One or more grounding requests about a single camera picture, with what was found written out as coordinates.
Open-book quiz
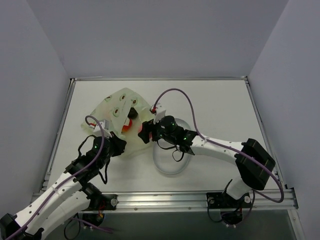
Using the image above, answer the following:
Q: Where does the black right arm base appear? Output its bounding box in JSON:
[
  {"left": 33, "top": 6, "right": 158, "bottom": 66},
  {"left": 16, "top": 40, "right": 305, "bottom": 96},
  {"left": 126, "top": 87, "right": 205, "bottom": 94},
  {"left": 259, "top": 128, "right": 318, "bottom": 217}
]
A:
[{"left": 206, "top": 192, "right": 255, "bottom": 228}]

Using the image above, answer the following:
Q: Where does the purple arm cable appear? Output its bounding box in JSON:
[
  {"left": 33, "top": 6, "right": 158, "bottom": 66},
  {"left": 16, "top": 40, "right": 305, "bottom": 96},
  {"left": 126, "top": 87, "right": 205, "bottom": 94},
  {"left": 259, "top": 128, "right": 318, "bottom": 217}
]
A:
[
  {"left": 4, "top": 115, "right": 111, "bottom": 238},
  {"left": 153, "top": 88, "right": 285, "bottom": 204}
]

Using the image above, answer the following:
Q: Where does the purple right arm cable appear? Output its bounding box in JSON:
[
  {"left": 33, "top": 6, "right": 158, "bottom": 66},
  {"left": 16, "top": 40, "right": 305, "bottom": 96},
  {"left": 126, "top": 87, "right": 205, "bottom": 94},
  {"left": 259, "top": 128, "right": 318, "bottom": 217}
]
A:
[{"left": 153, "top": 88, "right": 285, "bottom": 204}]

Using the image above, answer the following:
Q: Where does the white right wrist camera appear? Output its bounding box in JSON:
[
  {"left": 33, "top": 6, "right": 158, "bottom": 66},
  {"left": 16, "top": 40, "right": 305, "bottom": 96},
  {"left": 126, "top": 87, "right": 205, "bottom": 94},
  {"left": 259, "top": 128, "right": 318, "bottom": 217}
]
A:
[{"left": 150, "top": 104, "right": 166, "bottom": 124}]

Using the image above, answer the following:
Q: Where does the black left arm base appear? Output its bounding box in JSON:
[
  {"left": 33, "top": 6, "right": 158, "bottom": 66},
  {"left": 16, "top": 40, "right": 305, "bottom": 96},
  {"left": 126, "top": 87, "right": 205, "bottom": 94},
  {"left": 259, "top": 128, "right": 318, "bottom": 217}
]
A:
[{"left": 81, "top": 194, "right": 118, "bottom": 227}]

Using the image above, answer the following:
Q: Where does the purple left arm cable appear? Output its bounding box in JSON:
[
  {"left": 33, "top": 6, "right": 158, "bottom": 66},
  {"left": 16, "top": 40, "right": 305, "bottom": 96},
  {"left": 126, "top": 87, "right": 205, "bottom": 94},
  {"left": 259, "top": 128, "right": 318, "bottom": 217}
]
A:
[{"left": 4, "top": 115, "right": 111, "bottom": 238}]

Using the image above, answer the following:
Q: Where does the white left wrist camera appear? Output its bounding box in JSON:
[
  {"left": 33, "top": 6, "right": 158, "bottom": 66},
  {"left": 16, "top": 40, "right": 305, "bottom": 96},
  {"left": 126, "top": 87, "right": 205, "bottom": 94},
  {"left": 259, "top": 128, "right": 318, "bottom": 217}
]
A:
[{"left": 93, "top": 119, "right": 112, "bottom": 139}]

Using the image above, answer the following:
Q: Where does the red yellow fake pear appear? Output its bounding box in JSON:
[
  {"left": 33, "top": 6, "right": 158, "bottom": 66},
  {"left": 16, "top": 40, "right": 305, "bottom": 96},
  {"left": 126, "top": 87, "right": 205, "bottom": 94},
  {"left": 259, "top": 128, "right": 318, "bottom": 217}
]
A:
[{"left": 121, "top": 118, "right": 133, "bottom": 133}]

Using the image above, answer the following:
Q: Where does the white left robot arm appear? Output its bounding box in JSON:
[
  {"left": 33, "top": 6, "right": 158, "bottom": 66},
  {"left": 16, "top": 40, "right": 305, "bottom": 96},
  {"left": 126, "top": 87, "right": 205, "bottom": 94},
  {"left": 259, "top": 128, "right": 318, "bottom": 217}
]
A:
[{"left": 0, "top": 136, "right": 127, "bottom": 240}]

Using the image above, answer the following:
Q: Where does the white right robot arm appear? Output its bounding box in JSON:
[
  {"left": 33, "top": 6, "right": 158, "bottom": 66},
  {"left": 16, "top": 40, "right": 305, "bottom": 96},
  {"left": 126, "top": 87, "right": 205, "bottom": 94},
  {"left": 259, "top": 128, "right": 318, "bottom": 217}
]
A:
[{"left": 138, "top": 115, "right": 276, "bottom": 207}]

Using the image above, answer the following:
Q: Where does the aluminium front rail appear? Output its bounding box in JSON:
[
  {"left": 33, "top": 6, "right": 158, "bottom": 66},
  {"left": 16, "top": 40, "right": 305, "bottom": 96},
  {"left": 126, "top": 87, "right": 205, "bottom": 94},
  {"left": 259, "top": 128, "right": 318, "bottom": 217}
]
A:
[{"left": 27, "top": 188, "right": 300, "bottom": 213}]

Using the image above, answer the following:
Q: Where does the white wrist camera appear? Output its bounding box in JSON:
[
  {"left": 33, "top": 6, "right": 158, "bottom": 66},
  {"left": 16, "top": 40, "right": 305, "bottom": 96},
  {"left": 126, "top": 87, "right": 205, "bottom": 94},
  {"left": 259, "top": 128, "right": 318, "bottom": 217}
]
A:
[
  {"left": 93, "top": 119, "right": 112, "bottom": 139},
  {"left": 150, "top": 104, "right": 166, "bottom": 124}
]

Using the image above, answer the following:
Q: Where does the white oval plate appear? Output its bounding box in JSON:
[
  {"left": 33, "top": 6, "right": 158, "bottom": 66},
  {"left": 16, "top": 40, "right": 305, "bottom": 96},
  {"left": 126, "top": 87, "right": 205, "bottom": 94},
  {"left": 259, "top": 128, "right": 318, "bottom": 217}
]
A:
[{"left": 152, "top": 118, "right": 191, "bottom": 175}]

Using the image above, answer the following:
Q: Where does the green avocado-print plastic bag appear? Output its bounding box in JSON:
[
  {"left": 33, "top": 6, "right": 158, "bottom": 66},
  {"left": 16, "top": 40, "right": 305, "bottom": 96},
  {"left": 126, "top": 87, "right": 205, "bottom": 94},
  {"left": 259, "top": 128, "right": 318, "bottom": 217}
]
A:
[{"left": 90, "top": 87, "right": 154, "bottom": 158}]

